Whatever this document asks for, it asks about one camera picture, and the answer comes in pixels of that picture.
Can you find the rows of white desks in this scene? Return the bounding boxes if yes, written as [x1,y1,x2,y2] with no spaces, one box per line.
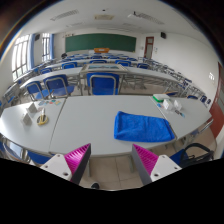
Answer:
[3,53,201,101]

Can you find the group of ceiling lights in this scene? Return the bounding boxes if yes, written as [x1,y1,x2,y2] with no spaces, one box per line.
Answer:
[49,9,166,26]

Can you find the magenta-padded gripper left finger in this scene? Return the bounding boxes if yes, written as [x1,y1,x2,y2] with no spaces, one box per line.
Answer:
[39,143,92,186]

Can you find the green chalkboard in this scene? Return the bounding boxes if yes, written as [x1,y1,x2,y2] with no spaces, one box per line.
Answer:
[64,33,137,53]

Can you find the blue towel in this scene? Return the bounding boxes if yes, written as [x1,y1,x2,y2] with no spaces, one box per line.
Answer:
[113,110,177,144]

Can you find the red door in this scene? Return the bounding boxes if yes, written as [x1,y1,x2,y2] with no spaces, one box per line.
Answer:
[209,71,224,140]

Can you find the large window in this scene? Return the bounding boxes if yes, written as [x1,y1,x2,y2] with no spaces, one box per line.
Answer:
[11,34,31,81]

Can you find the black-framed chair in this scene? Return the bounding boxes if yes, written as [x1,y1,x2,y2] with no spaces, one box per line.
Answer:
[169,142,215,168]

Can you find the coloured cards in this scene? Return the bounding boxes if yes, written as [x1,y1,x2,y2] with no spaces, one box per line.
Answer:
[38,98,63,107]

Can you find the small white box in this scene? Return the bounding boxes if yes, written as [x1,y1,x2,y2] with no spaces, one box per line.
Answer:
[27,101,39,114]
[162,98,174,111]
[20,112,33,127]
[173,99,183,111]

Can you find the orange lectern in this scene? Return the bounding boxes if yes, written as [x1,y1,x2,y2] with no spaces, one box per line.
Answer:
[93,47,110,54]

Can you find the blue patterned card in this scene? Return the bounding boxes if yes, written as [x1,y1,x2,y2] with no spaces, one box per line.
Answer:
[174,109,186,119]

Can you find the green and white box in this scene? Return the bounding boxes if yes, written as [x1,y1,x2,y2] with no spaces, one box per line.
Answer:
[152,93,171,103]

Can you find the narrow window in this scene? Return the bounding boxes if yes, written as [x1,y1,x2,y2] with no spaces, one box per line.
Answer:
[41,32,52,63]

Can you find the brown door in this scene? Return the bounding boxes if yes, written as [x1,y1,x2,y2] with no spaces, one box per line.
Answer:
[143,36,155,60]

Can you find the grey-framed flat panel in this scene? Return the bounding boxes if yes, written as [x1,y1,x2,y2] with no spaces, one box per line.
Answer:
[81,63,129,73]

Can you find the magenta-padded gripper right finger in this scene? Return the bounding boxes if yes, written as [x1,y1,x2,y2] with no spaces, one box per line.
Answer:
[131,143,183,186]

